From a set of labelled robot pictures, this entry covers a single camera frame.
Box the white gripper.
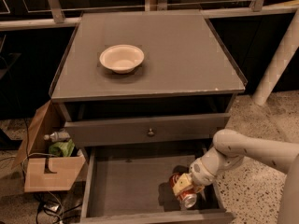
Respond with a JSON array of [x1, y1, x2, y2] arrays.
[[172, 158, 215, 196]]

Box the red coke can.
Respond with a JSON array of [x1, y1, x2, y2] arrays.
[[169, 175, 197, 209]]

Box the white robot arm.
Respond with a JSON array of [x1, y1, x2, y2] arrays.
[[169, 129, 299, 224]]

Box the grey top drawer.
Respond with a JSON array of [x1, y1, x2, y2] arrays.
[[64, 113, 230, 147]]

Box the round metal drawer knob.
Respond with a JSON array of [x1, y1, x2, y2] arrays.
[[147, 128, 155, 137]]

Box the open grey middle drawer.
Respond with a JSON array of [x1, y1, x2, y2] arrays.
[[80, 140, 235, 224]]

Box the grey wooden drawer cabinet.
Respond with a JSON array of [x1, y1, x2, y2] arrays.
[[49, 9, 249, 154]]

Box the green plastic bag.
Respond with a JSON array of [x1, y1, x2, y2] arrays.
[[49, 140, 75, 157]]

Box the clear plastic bottle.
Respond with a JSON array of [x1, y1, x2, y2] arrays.
[[44, 131, 70, 142]]

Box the white paper bowl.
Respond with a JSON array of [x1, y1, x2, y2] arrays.
[[99, 45, 145, 74]]

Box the brown cardboard box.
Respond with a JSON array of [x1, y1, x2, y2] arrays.
[[12, 101, 88, 192]]

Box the metal window railing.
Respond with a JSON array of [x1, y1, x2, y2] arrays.
[[0, 0, 299, 32]]

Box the black floor cables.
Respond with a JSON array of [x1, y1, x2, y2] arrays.
[[34, 191, 83, 224]]

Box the white slanted post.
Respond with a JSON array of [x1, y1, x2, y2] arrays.
[[252, 10, 299, 105]]

